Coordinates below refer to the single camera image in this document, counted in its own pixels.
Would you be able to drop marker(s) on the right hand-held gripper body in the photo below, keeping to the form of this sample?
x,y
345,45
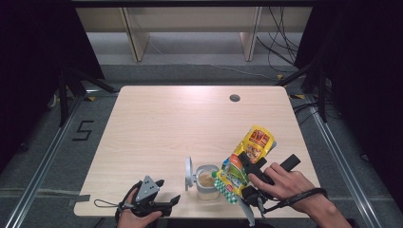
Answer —
x,y
253,194

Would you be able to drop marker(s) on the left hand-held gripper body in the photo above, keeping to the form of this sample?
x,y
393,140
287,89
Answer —
x,y
147,188

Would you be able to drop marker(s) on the yellow spout pouch green cap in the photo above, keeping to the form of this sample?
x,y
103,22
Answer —
x,y
250,152

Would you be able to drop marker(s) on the grey lidded cup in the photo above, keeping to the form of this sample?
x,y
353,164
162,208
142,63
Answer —
x,y
207,190

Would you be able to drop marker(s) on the person's right hand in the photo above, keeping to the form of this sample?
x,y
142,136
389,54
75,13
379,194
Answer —
x,y
285,186

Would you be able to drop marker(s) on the person's left hand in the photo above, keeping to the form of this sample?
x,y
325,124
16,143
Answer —
x,y
135,221

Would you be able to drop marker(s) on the brown powder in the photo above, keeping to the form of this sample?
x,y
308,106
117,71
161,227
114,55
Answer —
x,y
206,180

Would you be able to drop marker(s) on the grey tape strip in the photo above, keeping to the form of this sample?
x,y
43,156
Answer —
x,y
80,199

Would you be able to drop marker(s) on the black metal stand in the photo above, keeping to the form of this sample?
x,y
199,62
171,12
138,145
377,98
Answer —
x,y
322,95
63,95

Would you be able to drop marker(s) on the black curtain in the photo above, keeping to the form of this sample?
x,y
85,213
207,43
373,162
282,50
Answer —
x,y
364,79
31,63

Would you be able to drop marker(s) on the light wooden shelf unit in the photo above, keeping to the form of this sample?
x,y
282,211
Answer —
x,y
190,19

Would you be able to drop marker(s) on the aluminium floor rail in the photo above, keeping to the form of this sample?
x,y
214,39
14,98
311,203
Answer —
x,y
41,171
345,171

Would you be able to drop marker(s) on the black overhead frame bar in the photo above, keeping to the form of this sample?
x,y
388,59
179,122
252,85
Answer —
x,y
190,3

